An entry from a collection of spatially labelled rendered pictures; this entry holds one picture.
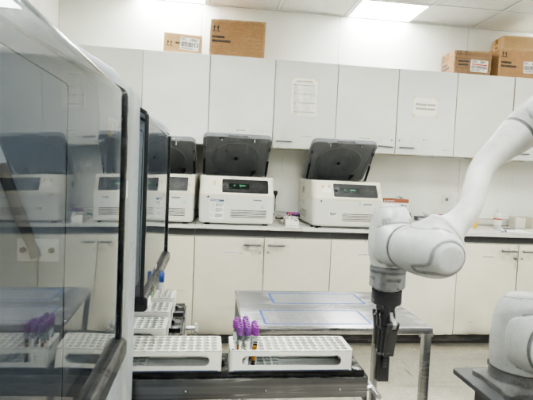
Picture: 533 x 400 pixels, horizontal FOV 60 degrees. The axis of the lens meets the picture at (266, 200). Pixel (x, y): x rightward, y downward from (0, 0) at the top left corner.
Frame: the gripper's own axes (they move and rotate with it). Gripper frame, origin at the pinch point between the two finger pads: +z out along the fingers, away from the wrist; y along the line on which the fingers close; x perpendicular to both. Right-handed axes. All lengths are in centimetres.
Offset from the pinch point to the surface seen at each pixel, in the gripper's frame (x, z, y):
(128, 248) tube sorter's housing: -61, -32, 18
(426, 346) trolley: 24.4, 4.2, -25.0
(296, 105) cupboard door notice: 22, -104, -258
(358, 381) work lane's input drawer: -8.6, 0.6, 6.6
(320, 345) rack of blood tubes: -16.8, -6.0, 1.0
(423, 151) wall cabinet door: 131, -74, -258
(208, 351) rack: -44.4, -6.0, 4.9
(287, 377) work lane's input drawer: -25.6, -0.3, 6.1
